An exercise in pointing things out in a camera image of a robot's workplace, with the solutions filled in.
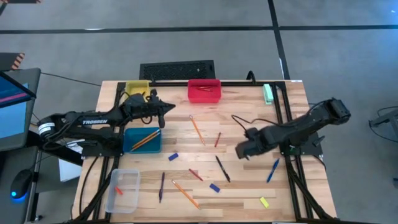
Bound black computer mouse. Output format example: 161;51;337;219
10;169;34;200

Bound black aluminium table frame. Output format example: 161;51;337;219
74;80;335;222

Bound laptop with blue screen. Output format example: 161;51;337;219
0;68;42;153

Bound black floor vent grate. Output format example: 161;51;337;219
139;60;216;81

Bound white paper sheet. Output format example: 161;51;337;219
58;157;83;183

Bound clear plastic bin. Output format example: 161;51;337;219
104;169;141;214

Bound yellow plastic bin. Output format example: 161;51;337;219
125;80;152;103

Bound purple pen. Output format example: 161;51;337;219
158;171;166;203

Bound grey stand with cables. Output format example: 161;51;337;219
368;105;398;144

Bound red plastic bin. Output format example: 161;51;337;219
187;78;222;104

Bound grey side desk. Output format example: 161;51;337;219
0;146;41;224

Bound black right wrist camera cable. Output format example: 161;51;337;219
231;114;274;133

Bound black floor cable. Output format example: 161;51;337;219
40;72;102;87

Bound mint green stapler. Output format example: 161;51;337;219
262;83;274;105

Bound teal plastic bin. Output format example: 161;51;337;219
123;126;162;154

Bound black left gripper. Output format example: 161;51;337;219
146;89;177;129

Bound blue pen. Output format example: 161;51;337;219
266;158;280;184

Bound black panel with hazard stripes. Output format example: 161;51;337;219
0;52;25;72

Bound orange pencil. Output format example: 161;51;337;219
188;114;206;146
171;179;200;210
132;132;162;152
130;129;160;149

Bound black table cable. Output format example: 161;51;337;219
78;155;100;217

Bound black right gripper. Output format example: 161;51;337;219
234;127;280;161

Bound black pen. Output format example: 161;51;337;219
215;155;231;184

